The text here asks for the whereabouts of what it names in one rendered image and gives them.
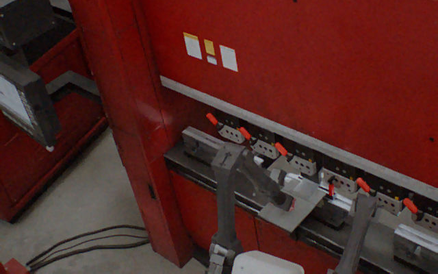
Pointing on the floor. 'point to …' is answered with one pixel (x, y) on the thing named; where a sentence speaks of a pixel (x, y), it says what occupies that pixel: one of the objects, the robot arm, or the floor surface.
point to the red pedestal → (13, 268)
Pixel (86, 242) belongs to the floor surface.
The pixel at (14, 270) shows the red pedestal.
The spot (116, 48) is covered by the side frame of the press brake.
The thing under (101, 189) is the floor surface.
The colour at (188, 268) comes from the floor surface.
